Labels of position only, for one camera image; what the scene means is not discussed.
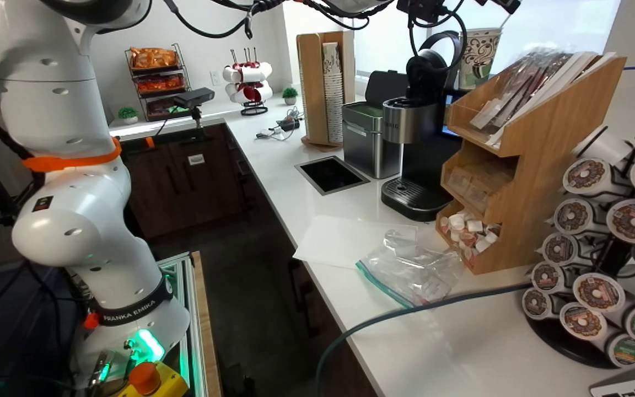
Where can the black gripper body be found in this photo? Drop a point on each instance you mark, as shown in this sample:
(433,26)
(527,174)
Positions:
(419,8)

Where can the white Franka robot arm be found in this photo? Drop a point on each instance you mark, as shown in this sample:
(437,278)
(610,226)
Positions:
(76,213)

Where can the robot base stand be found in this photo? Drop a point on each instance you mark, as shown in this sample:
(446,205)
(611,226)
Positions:
(201,333)

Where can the wooden cup dispenser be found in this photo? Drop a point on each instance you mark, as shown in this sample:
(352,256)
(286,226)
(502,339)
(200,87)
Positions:
(309,89)

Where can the clear-wrapped cutlery packs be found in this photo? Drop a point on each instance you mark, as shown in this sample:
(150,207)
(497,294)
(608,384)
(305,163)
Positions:
(531,80)

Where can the stack of paper cups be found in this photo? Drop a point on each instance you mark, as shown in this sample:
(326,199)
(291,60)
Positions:
(331,91)

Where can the black pod coffee machine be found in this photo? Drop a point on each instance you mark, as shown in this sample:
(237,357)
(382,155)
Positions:
(419,147)

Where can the wooden condiment organizer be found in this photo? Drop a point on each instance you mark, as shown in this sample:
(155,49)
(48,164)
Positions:
(546,147)

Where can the stainless steel compost bin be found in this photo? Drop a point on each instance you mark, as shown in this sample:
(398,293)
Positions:
(363,145)

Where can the brown sugar packets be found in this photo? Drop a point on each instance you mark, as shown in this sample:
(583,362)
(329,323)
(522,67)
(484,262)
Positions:
(474,189)

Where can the mug tree with mugs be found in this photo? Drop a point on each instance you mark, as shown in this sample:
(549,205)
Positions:
(248,79)

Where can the steel counter trash opening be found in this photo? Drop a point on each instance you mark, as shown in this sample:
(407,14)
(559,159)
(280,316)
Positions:
(331,176)

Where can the dark wooden cabinet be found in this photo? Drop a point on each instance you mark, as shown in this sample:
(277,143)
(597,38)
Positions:
(186,191)

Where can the black coffee pod carousel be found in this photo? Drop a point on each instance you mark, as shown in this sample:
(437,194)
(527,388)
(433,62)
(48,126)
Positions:
(553,346)

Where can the white keyboard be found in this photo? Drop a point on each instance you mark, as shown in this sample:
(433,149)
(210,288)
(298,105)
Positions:
(634,388)

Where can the yellow emergency stop button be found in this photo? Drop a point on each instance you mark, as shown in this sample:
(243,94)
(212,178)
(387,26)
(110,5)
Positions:
(149,378)

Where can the black stereo camera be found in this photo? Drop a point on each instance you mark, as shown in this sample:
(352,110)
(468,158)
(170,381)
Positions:
(196,99)

